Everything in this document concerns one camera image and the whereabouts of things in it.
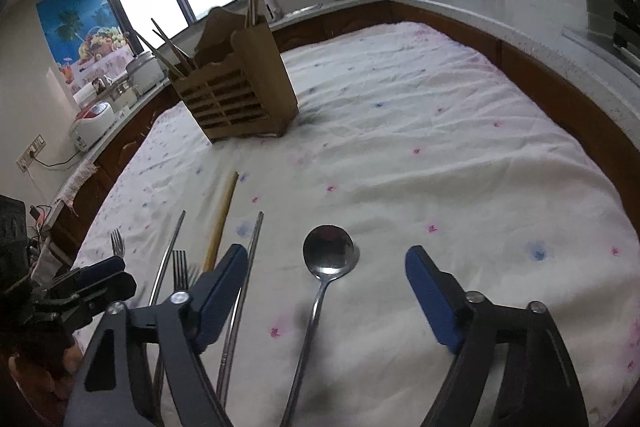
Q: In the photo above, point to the person's left hand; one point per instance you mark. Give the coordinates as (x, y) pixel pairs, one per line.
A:
(67, 364)

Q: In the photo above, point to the white floral tablecloth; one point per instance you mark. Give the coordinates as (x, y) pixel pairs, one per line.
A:
(425, 157)

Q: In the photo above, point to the wall socket strip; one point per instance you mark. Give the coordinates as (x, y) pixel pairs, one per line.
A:
(31, 152)

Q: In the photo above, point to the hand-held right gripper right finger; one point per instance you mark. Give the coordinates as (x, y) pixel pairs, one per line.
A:
(435, 302)

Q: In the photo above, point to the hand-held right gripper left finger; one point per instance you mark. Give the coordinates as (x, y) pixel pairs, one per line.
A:
(220, 297)

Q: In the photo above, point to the tropical fruit wall poster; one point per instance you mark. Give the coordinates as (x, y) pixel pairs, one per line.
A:
(75, 32)

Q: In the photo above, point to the wooden utensil holder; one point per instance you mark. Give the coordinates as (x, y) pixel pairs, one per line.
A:
(240, 97)

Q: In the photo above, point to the steel spoon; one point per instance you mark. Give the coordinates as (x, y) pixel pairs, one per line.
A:
(330, 252)

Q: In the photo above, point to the white lace cloth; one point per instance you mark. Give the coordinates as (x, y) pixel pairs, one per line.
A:
(75, 184)

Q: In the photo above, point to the steel sink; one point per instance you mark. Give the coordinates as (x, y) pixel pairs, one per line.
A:
(302, 9)

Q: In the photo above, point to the steel cooking pot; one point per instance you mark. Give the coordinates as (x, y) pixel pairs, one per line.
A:
(145, 72)

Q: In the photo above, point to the small white appliance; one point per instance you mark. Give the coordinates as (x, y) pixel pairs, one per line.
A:
(122, 97)

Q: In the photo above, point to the white and red rice cooker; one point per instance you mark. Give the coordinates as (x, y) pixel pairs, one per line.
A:
(90, 127)

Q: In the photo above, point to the steel fork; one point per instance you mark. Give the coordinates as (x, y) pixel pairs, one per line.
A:
(180, 269)
(118, 243)

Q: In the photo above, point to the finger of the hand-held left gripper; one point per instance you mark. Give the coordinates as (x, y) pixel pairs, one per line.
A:
(100, 268)
(100, 294)

